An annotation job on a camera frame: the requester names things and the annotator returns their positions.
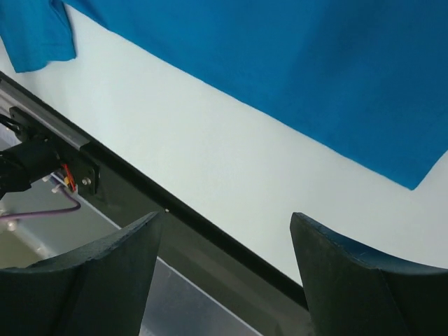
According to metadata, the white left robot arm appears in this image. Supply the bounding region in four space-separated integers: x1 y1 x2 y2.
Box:
1 106 64 196

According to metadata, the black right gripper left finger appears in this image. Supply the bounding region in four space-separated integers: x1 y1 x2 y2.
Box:
1 212 162 335

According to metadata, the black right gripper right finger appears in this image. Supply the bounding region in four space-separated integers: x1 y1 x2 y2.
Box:
290 213 447 335

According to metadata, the blue polo t-shirt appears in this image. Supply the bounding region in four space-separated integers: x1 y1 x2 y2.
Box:
1 1 447 189

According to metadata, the aluminium side rail left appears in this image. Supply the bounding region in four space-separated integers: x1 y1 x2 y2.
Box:
1 78 90 150

